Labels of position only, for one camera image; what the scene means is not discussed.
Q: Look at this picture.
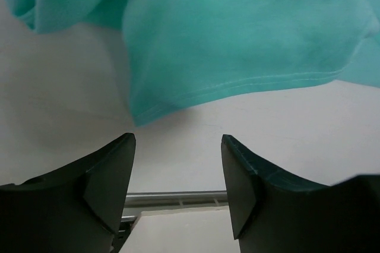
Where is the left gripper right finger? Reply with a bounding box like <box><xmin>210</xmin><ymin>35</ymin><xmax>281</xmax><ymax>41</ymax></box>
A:
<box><xmin>221</xmin><ymin>135</ymin><xmax>379</xmax><ymax>252</ymax></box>

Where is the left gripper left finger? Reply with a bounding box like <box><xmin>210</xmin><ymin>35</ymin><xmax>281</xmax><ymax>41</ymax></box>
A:
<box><xmin>1</xmin><ymin>133</ymin><xmax>136</xmax><ymax>253</ymax></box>

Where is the aluminium rail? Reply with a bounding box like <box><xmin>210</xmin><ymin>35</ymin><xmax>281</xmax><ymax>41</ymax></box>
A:
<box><xmin>121</xmin><ymin>191</ymin><xmax>228</xmax><ymax>223</ymax></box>

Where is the teal t shirt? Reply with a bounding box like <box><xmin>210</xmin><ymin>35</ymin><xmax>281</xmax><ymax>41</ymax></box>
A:
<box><xmin>5</xmin><ymin>0</ymin><xmax>379</xmax><ymax>125</ymax></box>

